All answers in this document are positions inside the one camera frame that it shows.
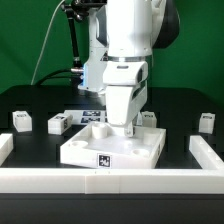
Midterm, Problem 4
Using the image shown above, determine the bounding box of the white cable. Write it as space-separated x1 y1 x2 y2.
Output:
30 0 66 86

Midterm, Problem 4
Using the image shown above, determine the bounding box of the white U-shaped fence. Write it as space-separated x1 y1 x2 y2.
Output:
0 136 224 194

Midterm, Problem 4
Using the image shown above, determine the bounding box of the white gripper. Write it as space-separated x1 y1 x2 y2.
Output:
103 61 148 137

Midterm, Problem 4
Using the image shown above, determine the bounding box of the black cable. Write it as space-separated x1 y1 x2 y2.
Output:
35 68 83 86

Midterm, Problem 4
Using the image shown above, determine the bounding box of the white square tabletop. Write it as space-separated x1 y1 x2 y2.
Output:
60 122 166 169

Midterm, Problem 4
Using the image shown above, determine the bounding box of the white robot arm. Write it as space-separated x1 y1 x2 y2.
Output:
75 0 180 136

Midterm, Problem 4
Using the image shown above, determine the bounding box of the white tag sheet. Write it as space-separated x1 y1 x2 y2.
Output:
64 110 107 125

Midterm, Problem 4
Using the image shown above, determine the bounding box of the black camera stand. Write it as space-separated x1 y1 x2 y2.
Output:
61 0 107 74

